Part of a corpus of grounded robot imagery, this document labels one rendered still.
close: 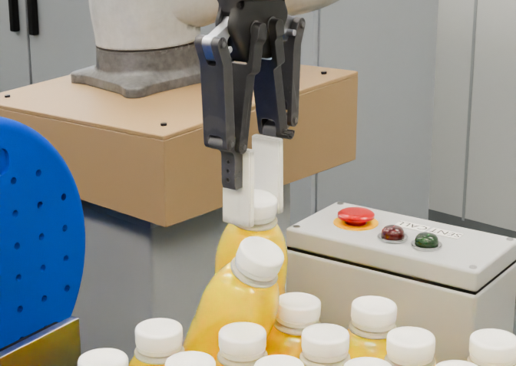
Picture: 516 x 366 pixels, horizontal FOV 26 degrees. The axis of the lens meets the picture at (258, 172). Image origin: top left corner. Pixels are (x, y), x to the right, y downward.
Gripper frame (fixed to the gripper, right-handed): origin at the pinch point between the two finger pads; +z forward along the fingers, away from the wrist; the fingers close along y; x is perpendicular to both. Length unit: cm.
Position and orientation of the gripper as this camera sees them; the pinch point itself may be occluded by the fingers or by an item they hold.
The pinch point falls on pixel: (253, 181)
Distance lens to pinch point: 99.3
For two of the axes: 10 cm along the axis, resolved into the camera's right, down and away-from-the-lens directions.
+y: -5.7, 2.4, -7.9
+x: 8.2, 1.6, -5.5
